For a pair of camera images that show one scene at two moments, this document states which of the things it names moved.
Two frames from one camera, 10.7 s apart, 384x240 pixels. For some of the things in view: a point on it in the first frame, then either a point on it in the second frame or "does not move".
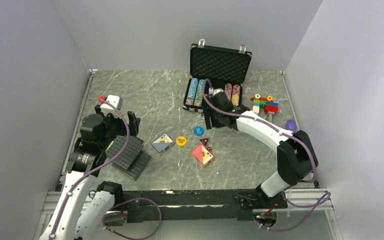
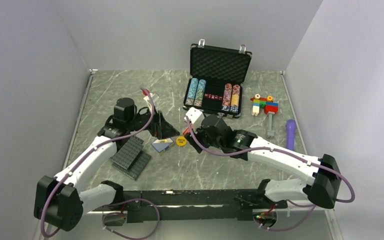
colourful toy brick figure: (270, 106) does not move
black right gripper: (209, 112) to (189, 138)
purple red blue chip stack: (228, 90) does not move
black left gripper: (133, 122) to (160, 128)
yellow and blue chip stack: (235, 95) does not move
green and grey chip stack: (198, 99) does not move
